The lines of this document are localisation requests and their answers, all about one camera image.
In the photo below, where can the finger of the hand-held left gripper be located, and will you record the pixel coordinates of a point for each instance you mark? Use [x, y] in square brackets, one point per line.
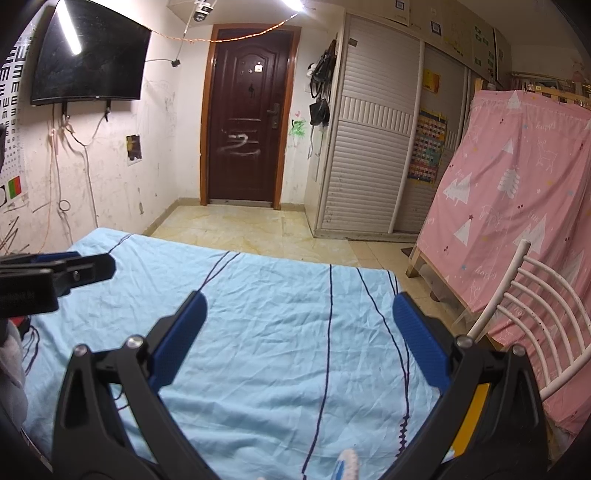
[51, 256]
[87, 272]

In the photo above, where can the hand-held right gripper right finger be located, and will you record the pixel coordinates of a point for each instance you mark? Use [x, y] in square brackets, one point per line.
[420, 341]

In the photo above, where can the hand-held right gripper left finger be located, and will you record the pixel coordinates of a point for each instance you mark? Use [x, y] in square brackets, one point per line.
[178, 341]

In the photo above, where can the yellow plastic bin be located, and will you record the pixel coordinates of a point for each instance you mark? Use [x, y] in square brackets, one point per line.
[480, 401]

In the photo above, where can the person's left forearm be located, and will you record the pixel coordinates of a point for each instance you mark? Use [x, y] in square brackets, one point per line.
[11, 369]

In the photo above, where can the white metal chair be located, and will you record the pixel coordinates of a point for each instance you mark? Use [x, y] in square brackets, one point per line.
[503, 286]

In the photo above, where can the light blue bedsheet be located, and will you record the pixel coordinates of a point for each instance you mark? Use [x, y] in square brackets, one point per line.
[277, 300]

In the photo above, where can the person's blue striped socked foot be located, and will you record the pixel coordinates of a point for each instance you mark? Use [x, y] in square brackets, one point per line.
[348, 466]

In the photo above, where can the eye test chart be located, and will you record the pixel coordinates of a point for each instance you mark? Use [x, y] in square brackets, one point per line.
[11, 115]

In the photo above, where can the pink printed curtain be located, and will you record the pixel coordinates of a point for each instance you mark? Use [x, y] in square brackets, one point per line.
[508, 184]

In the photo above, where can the white slatted wardrobe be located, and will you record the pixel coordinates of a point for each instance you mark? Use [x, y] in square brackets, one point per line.
[364, 161]

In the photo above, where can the colourful grid poster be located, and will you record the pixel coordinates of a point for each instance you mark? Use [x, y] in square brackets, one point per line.
[428, 147]

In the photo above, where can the dark brown door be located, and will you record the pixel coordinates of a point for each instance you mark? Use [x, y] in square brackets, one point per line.
[244, 115]

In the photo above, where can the black hanging bags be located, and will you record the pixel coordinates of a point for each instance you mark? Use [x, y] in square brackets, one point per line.
[319, 113]

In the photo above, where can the yellow wardrobe sticker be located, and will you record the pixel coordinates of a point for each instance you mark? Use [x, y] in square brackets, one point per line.
[431, 81]

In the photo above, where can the white upper cabinets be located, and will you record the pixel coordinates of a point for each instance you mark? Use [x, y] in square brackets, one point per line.
[461, 27]

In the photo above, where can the dark wall picture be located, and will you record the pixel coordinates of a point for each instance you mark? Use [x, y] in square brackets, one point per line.
[133, 147]

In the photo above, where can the black wall television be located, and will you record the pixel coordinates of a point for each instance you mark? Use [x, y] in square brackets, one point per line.
[87, 55]

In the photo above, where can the white security camera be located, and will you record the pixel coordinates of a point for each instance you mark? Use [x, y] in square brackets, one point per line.
[203, 11]

